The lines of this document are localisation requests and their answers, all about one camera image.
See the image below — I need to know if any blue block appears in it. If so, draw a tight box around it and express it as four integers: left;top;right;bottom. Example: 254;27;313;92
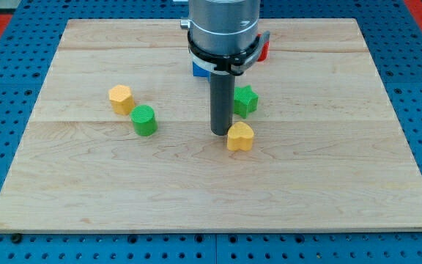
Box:
192;62;210;78

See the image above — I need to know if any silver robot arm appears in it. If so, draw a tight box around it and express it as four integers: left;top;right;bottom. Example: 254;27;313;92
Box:
180;0;260;55

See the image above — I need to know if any yellow heart block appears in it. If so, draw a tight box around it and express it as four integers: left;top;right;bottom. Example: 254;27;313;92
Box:
226;122;254;151

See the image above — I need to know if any black clamp ring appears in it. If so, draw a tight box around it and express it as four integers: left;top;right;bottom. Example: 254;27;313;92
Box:
187;30;271;77

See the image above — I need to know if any green cylinder block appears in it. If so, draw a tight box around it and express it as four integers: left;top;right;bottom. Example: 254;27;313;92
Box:
130;105;158;136

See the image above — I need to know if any wooden board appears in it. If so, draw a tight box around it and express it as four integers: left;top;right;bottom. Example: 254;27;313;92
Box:
0;18;422;234

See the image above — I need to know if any green star block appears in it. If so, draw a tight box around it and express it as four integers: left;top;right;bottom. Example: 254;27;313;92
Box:
233;85;259;119

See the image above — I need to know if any yellow hexagon block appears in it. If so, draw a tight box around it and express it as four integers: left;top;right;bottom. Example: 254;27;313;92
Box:
108;84;136;115

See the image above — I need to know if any red block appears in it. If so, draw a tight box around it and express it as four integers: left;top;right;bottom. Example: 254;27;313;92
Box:
258;41;270;62

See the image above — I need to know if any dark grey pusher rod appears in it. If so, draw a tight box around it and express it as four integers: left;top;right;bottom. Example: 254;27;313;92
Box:
210;73;235;136

